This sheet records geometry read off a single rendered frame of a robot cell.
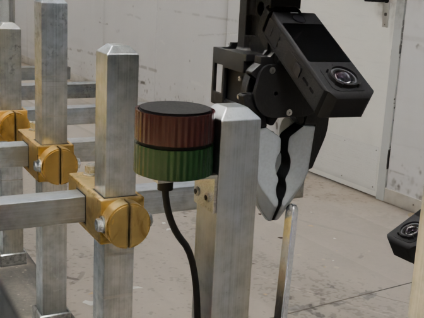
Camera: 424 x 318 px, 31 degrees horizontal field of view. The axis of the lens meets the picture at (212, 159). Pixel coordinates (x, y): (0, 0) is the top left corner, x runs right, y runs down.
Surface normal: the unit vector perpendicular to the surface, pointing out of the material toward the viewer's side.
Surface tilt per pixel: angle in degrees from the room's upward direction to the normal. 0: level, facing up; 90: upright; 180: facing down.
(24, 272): 0
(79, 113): 90
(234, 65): 90
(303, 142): 90
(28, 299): 0
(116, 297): 90
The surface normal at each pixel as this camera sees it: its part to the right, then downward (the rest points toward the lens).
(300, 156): 0.46, 0.25
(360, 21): -0.84, 0.09
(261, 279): 0.05, -0.97
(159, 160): -0.30, 0.22
